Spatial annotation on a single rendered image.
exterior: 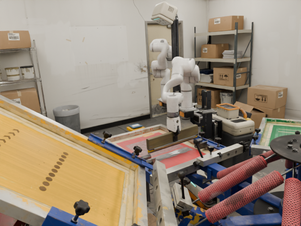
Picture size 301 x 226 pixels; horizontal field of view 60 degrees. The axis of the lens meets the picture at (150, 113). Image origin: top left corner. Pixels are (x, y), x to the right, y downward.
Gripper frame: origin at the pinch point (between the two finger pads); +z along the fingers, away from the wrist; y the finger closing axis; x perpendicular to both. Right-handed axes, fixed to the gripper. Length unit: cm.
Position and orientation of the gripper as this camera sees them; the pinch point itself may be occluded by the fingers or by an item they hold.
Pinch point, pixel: (173, 137)
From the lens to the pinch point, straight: 175.7
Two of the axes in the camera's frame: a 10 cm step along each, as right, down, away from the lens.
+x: -8.4, 1.9, -5.0
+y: -5.3, -2.0, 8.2
